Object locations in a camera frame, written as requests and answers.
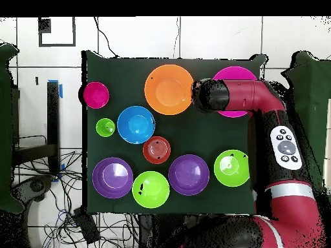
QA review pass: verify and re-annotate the small red-pink plastic bowl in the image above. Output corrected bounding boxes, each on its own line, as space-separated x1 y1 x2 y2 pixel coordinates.
83 81 110 109

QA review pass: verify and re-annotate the white panel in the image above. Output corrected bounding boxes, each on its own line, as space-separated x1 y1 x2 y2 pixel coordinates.
322 98 331 196

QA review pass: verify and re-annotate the green plastic bowl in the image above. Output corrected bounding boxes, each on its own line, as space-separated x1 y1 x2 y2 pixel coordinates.
131 170 171 209
213 149 251 187

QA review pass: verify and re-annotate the black floor cable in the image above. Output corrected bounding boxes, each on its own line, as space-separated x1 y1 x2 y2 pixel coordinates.
93 17 120 58

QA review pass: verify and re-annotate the green-covered side table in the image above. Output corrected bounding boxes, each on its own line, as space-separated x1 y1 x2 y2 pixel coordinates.
281 50 331 216
0 42 24 215

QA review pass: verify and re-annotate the purple plastic bowl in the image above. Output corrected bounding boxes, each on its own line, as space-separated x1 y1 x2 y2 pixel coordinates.
168 154 211 196
92 156 134 200

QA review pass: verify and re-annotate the large pink plastic bowl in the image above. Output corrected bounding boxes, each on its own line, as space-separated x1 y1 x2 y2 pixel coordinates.
211 66 258 119

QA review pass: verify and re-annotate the blue plastic bowl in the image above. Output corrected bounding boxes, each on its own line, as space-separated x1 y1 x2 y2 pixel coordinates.
116 105 156 145

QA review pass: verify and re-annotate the dark green tablecloth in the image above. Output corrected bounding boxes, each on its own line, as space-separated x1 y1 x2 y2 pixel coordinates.
81 50 268 215

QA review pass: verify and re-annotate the black stand with blue tape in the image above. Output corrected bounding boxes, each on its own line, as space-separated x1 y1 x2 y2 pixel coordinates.
11 79 64 179

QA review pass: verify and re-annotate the small orange-red plastic bowl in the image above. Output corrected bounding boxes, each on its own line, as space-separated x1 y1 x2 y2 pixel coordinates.
142 136 172 165

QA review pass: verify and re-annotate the black power strip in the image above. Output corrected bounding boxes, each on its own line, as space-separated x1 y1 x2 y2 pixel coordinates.
73 207 101 245

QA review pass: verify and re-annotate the black square floor frame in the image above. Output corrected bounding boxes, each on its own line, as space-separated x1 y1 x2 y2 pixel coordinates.
37 17 76 48

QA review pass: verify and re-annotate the green plastic cup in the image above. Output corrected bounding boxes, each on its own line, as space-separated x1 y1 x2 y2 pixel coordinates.
95 118 116 138

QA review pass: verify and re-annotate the large orange plastic bowl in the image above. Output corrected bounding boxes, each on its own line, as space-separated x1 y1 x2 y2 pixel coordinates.
144 64 195 116

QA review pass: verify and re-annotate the floor cable bundle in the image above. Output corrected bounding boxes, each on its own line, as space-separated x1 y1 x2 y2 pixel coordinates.
12 134 140 248

